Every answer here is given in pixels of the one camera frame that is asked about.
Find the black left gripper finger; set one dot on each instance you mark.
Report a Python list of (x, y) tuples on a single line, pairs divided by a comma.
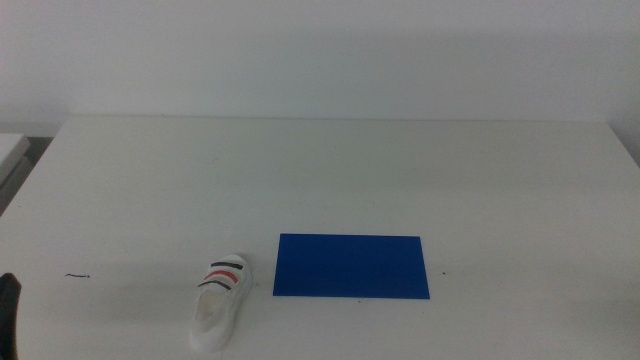
[(8, 315)]

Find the thin black thread piece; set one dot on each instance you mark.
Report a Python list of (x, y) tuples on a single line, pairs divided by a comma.
[(76, 275)]

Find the blue rectangular mat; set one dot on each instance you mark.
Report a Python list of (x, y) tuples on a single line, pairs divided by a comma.
[(350, 266)]

